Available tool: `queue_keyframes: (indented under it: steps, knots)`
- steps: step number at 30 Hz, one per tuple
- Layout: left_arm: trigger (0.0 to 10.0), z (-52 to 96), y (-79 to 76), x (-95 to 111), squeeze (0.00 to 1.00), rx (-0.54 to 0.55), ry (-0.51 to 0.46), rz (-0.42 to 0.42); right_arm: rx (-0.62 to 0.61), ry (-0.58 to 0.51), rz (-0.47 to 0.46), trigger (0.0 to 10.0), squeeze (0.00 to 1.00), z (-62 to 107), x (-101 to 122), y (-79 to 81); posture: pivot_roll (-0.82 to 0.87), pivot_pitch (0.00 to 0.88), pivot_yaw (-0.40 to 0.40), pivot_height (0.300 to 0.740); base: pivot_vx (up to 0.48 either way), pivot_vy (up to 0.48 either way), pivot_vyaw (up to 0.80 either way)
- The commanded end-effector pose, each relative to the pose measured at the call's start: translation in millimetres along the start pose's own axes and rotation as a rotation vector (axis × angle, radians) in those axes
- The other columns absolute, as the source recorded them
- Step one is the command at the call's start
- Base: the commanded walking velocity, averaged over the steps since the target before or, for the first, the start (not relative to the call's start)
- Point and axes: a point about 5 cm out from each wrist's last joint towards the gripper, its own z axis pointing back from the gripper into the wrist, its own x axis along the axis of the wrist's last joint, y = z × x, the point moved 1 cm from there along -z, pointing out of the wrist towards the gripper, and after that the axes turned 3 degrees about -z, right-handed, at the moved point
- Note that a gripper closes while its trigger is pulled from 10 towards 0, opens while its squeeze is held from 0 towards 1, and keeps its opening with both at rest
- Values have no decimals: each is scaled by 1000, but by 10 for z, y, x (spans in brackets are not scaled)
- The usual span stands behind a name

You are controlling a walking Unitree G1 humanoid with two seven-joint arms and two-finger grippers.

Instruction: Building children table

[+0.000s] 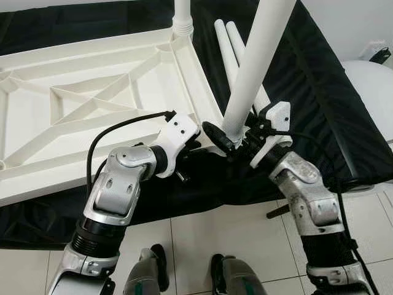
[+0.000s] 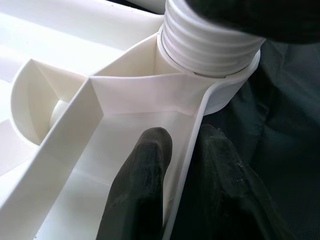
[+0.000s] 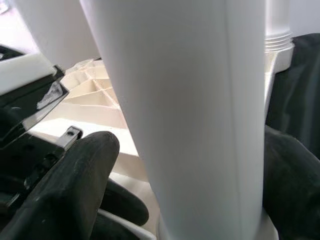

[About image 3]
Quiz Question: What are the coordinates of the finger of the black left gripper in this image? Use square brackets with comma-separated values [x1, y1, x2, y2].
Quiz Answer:
[99, 179, 151, 227]

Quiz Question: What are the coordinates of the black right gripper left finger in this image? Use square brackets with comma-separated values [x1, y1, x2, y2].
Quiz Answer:
[4, 131, 121, 240]

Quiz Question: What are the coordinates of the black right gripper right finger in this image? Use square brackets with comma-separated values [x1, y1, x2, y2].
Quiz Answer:
[263, 124, 320, 240]

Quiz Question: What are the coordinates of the white plastic children table top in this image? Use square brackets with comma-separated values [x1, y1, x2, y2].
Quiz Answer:
[29, 48, 295, 240]

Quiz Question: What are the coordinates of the white plastic table leg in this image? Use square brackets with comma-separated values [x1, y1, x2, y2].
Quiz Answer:
[79, 0, 267, 240]
[263, 0, 295, 52]

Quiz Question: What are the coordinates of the black cloth table cover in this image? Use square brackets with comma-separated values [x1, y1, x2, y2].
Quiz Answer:
[266, 32, 320, 131]

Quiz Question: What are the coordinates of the white rounded panel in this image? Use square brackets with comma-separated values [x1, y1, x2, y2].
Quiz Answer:
[13, 0, 102, 68]

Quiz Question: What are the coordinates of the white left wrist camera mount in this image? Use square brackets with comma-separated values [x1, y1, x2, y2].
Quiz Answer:
[0, 51, 57, 95]

